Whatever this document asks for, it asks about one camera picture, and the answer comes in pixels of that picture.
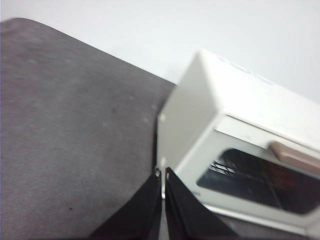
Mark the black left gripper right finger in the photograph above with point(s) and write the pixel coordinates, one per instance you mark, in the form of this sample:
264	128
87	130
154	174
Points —
185	215

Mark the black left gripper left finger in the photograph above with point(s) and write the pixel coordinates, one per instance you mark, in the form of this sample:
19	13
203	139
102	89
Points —
142	212

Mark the white toaster oven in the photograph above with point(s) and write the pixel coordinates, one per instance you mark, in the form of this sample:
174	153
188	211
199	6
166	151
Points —
190	105

